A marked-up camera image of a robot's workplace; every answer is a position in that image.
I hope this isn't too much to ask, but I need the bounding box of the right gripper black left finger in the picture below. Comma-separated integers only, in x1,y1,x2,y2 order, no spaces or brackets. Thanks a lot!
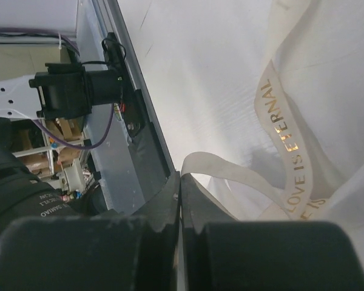
0,173,180,290

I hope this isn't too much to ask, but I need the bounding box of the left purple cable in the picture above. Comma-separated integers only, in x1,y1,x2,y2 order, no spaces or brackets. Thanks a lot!
0,27,115,151

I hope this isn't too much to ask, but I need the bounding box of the aluminium front rail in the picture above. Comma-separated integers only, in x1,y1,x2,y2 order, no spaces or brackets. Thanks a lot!
76,1,175,215

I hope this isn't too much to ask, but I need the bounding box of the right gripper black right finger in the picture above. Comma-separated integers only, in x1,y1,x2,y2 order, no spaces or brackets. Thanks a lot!
180,174,364,290

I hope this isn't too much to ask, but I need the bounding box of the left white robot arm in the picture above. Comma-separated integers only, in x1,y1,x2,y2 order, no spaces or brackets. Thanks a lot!
0,62,124,120

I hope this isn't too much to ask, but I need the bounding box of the cream printed ribbon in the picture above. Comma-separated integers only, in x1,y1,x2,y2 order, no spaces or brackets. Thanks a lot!
181,0,364,222

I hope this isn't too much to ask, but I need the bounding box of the background storage shelf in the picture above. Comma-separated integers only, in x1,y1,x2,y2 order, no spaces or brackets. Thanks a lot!
10,119,92,202

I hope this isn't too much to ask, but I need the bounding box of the translucent white wrapping paper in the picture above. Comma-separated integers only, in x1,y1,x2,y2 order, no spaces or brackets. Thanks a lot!
206,0,364,222

